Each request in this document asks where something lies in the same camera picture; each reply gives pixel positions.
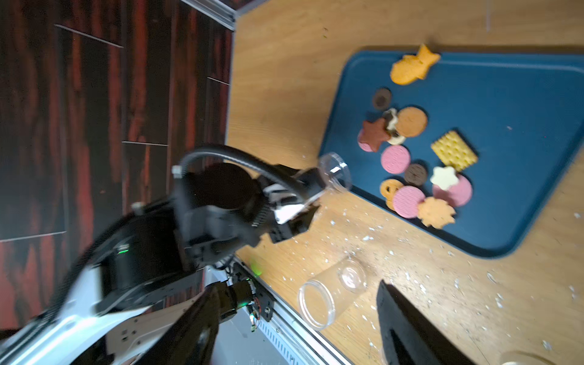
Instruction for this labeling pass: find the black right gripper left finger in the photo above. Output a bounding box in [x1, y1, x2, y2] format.
[138, 286, 220, 364]

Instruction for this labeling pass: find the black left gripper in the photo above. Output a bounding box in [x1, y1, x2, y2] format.
[255, 166, 326, 243]

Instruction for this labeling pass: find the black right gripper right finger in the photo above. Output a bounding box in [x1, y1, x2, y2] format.
[377, 281, 473, 364]

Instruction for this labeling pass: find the clear jar with yellow cookies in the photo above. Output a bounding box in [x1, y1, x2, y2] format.
[293, 152, 352, 209]

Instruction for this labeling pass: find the clear jar with mixed cookies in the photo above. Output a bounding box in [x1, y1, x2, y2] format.
[298, 257, 367, 331]

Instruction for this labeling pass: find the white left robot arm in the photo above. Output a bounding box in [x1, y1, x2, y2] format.
[1, 160, 328, 364]

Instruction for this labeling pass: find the pink round cookie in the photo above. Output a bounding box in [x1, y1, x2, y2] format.
[357, 129, 373, 152]
[380, 145, 411, 174]
[392, 186, 426, 219]

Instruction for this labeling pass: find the orange pretzel cookie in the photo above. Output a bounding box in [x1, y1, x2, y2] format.
[380, 179, 404, 211]

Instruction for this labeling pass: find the brown star cookie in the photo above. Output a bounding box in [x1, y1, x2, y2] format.
[358, 118, 389, 152]

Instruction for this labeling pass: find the orange flower cookie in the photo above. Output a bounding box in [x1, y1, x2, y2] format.
[418, 197, 456, 230]

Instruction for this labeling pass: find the brown ridged cookie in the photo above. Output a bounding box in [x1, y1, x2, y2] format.
[395, 106, 428, 138]

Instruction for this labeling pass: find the white small cookie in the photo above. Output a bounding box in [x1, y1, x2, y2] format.
[430, 167, 459, 191]

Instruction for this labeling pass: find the yellow square cracker cookie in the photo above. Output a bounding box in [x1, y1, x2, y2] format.
[430, 131, 478, 172]

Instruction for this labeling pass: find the orange ridged cookie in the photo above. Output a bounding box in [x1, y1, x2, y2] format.
[390, 44, 441, 86]

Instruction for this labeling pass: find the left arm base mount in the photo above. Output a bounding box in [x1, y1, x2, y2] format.
[205, 259, 276, 332]

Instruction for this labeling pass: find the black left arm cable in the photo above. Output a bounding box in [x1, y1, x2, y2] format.
[43, 144, 311, 320]

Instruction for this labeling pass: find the dark chocolate ring cookie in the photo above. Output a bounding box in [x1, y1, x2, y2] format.
[372, 88, 392, 111]

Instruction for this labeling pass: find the aluminium frame post left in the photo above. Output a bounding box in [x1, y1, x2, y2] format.
[182, 0, 266, 31]

